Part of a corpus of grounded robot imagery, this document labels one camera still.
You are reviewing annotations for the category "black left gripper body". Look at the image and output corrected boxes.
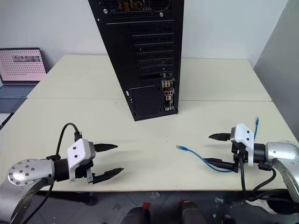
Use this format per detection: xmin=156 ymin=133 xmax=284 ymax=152
xmin=75 ymin=160 xmax=96 ymax=184

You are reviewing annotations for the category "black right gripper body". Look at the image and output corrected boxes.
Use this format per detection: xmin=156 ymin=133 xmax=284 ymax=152
xmin=231 ymin=141 xmax=249 ymax=174

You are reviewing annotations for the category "blue ethernet cable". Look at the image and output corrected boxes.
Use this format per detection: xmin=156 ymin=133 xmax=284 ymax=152
xmin=176 ymin=117 xmax=260 ymax=173

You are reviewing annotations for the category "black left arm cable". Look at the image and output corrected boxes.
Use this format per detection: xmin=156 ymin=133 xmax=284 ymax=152
xmin=10 ymin=123 xmax=83 ymax=224

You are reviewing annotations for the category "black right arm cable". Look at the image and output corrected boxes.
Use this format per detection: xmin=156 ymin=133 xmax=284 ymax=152
xmin=237 ymin=151 xmax=290 ymax=203

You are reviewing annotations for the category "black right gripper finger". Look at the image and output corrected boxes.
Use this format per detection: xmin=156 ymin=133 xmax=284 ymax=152
xmin=203 ymin=158 xmax=235 ymax=172
xmin=208 ymin=133 xmax=231 ymax=142

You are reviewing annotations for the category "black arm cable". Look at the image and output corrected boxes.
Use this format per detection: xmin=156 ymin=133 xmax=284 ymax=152
xmin=10 ymin=123 xmax=83 ymax=224
xmin=237 ymin=151 xmax=290 ymax=203

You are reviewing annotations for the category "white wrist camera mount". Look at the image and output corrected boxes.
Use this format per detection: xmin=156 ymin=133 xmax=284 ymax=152
xmin=230 ymin=123 xmax=256 ymax=167
xmin=67 ymin=138 xmax=97 ymax=183

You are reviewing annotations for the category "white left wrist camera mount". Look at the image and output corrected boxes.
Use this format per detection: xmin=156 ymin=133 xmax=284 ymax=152
xmin=67 ymin=138 xmax=97 ymax=183

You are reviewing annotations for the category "open grey laptop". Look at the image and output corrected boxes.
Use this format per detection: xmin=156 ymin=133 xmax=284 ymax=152
xmin=0 ymin=48 xmax=47 ymax=115

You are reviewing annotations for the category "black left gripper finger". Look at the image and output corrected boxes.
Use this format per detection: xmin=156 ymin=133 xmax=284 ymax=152
xmin=92 ymin=167 xmax=124 ymax=185
xmin=94 ymin=143 xmax=118 ymax=154

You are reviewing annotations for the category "grey partition panel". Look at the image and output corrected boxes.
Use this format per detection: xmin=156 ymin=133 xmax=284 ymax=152
xmin=253 ymin=0 xmax=299 ymax=150

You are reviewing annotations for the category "dark rounded shape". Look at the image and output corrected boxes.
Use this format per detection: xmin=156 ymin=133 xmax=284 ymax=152
xmin=126 ymin=202 xmax=150 ymax=224
xmin=179 ymin=199 xmax=206 ymax=224

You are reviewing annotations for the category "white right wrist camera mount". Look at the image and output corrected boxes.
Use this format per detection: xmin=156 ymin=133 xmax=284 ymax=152
xmin=230 ymin=123 xmax=256 ymax=167

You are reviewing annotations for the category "black table frame bar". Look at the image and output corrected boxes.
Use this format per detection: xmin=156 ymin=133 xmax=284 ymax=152
xmin=39 ymin=191 xmax=98 ymax=205

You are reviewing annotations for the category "black computer tower case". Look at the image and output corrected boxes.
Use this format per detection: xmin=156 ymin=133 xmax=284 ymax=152
xmin=88 ymin=0 xmax=185 ymax=121

